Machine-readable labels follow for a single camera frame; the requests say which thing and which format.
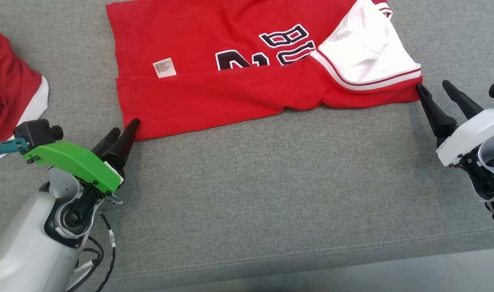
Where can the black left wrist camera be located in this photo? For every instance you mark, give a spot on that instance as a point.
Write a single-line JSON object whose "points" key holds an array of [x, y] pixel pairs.
{"points": [[36, 132]]}

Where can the red basketball jersey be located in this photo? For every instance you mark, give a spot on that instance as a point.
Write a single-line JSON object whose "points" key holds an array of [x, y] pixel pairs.
{"points": [[214, 93]]}

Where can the red shorts with white trim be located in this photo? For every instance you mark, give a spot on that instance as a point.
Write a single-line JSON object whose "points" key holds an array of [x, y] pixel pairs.
{"points": [[7, 93]]}

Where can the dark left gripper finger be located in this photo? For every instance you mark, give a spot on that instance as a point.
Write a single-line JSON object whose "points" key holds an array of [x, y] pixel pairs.
{"points": [[107, 144], [125, 144]]}

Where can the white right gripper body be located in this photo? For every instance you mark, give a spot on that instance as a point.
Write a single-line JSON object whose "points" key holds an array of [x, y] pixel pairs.
{"points": [[473, 134]]}

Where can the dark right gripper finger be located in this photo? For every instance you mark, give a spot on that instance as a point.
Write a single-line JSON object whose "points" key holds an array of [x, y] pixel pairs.
{"points": [[463, 103], [437, 115]]}

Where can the grey fabric sofa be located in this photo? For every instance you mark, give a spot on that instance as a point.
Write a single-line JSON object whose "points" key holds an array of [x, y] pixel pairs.
{"points": [[271, 182]]}

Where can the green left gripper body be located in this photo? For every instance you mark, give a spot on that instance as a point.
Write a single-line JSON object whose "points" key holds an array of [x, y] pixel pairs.
{"points": [[76, 162]]}

